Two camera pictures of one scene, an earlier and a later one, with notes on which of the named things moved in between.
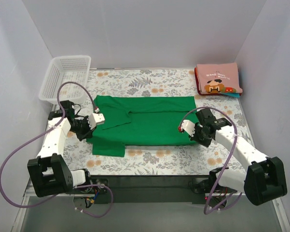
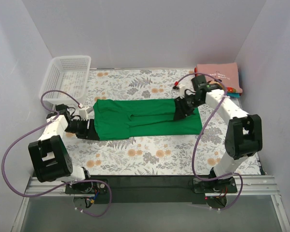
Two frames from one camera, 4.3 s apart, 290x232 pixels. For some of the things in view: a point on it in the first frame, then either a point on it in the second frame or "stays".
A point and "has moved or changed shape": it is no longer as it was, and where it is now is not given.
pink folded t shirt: [221, 78] stays
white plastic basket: [65, 69] stays
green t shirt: [122, 121] has moved or changed shape
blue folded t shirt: [234, 94] stays
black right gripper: [196, 137] to [183, 108]
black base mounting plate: [128, 190] stays
